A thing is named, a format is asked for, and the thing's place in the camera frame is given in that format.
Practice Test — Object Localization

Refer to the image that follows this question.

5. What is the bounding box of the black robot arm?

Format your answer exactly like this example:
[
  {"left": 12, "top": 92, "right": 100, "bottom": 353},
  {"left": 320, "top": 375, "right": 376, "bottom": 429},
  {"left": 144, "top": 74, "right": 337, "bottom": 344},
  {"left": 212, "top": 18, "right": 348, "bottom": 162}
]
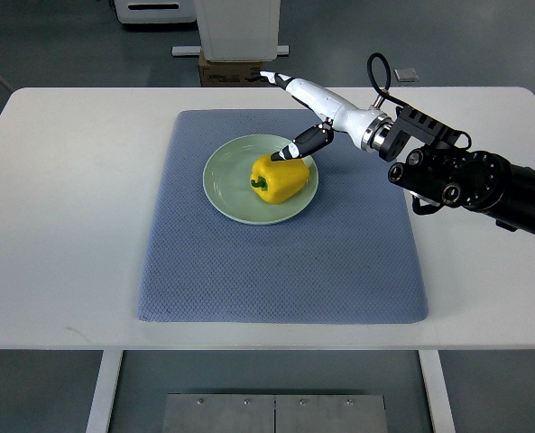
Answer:
[{"left": 364, "top": 83, "right": 535, "bottom": 235}]

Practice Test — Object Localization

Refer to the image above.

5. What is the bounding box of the light green plate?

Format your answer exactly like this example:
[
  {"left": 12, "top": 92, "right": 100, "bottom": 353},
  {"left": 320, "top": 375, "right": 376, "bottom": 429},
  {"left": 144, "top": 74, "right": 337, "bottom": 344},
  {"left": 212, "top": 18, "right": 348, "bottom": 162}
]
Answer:
[{"left": 203, "top": 134, "right": 318, "bottom": 225}]

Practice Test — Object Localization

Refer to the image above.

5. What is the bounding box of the metal base plate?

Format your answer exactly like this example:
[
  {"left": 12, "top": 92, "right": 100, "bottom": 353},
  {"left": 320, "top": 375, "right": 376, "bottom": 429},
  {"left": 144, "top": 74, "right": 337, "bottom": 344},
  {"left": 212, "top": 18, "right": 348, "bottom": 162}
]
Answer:
[{"left": 162, "top": 393, "right": 388, "bottom": 432}]

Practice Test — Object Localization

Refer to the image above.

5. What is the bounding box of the yellow bell pepper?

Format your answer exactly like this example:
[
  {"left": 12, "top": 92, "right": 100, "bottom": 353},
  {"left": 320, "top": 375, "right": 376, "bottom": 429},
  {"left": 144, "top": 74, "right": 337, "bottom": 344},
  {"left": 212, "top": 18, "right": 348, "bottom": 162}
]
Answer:
[{"left": 250, "top": 154, "right": 310, "bottom": 204}]

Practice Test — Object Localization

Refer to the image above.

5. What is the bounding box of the cardboard box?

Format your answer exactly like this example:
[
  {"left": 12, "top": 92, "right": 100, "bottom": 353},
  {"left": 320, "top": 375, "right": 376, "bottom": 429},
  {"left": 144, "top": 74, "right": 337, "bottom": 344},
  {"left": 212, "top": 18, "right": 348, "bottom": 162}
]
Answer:
[{"left": 198, "top": 51, "right": 263, "bottom": 88}]

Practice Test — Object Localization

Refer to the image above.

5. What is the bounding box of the white cabinet with slot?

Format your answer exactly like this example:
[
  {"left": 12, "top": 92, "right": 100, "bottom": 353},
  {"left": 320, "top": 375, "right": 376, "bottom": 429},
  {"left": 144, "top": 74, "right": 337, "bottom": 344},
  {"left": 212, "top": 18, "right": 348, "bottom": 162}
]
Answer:
[{"left": 112, "top": 0, "right": 197, "bottom": 24}]

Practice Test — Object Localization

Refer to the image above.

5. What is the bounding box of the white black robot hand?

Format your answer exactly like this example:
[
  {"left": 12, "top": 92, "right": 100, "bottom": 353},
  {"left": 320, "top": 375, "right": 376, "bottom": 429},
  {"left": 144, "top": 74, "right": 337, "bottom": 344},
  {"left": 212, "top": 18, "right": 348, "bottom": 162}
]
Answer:
[{"left": 255, "top": 70, "right": 393, "bottom": 161}]

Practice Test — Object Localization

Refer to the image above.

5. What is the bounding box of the white machine base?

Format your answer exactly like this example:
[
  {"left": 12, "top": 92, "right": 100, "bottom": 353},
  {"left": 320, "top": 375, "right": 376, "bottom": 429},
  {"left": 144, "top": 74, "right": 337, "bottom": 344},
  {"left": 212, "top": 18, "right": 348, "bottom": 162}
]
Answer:
[{"left": 171, "top": 0, "right": 290, "bottom": 62}]

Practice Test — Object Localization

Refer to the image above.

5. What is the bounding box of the left white table leg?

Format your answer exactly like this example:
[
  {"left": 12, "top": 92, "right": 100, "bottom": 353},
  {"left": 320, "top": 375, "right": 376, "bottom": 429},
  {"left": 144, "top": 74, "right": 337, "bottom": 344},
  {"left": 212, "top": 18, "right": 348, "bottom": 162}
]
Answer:
[{"left": 86, "top": 349, "right": 123, "bottom": 433}]

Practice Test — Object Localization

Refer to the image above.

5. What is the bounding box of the right white table leg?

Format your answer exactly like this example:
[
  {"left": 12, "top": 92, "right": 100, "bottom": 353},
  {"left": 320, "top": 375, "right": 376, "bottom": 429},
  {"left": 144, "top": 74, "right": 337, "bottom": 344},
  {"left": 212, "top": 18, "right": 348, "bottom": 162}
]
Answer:
[{"left": 418, "top": 350, "right": 456, "bottom": 433}]

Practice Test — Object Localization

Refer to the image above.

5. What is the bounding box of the blue quilted mat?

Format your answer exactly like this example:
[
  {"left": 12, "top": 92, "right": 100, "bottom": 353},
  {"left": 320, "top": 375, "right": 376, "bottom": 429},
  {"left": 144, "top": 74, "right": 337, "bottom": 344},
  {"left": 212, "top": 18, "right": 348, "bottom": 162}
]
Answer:
[{"left": 136, "top": 109, "right": 429, "bottom": 324}]

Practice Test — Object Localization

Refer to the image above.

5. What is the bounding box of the grey floor plate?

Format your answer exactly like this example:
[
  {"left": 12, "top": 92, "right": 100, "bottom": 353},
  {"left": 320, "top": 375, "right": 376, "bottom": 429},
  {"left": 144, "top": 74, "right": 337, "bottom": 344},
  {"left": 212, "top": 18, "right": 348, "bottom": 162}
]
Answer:
[{"left": 393, "top": 68, "right": 420, "bottom": 83}]

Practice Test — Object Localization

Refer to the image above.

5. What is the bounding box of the white table leg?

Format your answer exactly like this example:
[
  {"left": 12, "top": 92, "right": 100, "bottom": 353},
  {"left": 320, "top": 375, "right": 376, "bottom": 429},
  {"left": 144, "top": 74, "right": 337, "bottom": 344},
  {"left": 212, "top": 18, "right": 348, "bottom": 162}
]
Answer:
[
  {"left": 86, "top": 349, "right": 123, "bottom": 433},
  {"left": 418, "top": 350, "right": 456, "bottom": 433}
]

